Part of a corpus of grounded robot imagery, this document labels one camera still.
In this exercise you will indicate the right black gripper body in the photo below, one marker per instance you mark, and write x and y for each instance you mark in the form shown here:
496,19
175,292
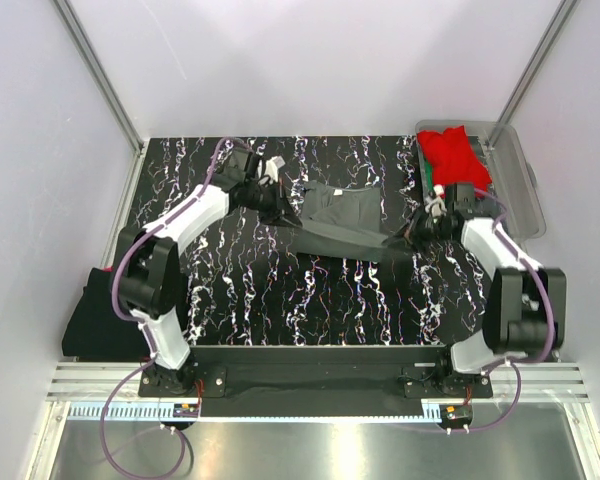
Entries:
423,229

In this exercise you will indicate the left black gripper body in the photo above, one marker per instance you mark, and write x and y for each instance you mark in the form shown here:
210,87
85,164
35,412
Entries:
267,200

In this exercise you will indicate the grey t shirt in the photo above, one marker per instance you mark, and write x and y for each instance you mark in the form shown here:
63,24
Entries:
344,223

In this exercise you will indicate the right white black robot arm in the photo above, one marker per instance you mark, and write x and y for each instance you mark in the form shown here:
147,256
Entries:
525,310

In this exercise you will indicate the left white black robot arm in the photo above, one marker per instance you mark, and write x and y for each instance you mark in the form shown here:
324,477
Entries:
148,287

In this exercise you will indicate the green t shirt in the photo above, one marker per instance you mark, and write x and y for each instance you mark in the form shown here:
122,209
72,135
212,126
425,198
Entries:
428,176

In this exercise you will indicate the red t shirt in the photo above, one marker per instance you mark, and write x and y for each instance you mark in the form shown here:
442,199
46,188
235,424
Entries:
452,159

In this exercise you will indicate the clear plastic bin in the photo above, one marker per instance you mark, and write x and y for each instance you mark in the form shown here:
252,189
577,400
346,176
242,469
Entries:
497,146

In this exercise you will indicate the right small connector board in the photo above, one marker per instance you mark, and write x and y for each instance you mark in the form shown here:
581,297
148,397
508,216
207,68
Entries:
456,417

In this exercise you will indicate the small connector board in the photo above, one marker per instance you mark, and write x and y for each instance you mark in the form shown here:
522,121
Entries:
456,417
186,410

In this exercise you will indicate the black folded t shirt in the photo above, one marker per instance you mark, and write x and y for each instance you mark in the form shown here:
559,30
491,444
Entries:
98,332

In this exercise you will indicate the left small connector board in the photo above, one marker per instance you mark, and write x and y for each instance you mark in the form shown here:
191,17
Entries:
186,410

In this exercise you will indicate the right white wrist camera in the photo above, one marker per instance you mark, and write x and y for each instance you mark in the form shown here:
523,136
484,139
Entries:
434,202

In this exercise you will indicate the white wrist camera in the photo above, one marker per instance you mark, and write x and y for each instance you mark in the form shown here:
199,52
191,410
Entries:
269,170
434,202

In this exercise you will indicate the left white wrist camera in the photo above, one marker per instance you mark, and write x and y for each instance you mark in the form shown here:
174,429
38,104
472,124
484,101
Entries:
269,170

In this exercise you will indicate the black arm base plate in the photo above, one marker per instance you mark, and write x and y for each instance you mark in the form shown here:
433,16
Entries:
315,382

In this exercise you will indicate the right white cable duct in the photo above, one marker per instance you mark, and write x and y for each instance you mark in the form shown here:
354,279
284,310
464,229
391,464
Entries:
432,411

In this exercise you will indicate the white cable duct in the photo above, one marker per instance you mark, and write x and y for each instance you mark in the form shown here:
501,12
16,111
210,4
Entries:
124,411
432,411

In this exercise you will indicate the left aluminium frame post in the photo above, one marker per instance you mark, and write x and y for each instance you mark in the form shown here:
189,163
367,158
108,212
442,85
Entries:
89,56

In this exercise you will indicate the aluminium frame post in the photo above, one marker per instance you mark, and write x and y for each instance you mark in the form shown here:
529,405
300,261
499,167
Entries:
548,40
89,56

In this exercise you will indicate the left white cable duct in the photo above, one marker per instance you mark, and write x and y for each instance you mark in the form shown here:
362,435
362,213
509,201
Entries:
124,411

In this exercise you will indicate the right aluminium frame post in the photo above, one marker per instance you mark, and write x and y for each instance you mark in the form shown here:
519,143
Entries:
548,40

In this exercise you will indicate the front aluminium rail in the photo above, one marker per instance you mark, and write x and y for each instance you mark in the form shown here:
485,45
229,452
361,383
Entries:
548,382

